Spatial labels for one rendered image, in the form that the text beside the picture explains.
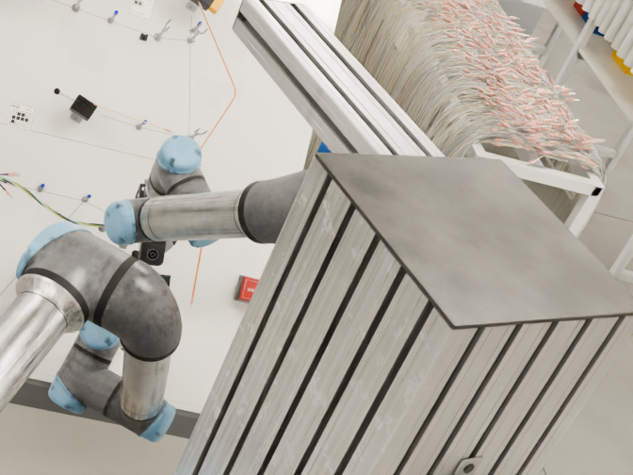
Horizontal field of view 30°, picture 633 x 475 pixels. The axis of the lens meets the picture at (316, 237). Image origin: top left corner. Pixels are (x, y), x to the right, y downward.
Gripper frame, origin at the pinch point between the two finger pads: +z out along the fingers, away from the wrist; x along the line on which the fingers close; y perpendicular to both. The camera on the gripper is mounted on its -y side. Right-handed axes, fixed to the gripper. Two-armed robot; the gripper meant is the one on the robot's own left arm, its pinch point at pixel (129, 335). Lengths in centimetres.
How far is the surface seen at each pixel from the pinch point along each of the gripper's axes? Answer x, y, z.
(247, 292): -7.5, 23.5, 11.9
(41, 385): 3.5, -20.5, 1.0
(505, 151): -16, 100, 88
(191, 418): -20.8, -2.6, 12.1
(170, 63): 41, 42, 8
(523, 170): -24, 90, 33
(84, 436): -8.7, -23.9, 17.1
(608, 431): -120, 87, 230
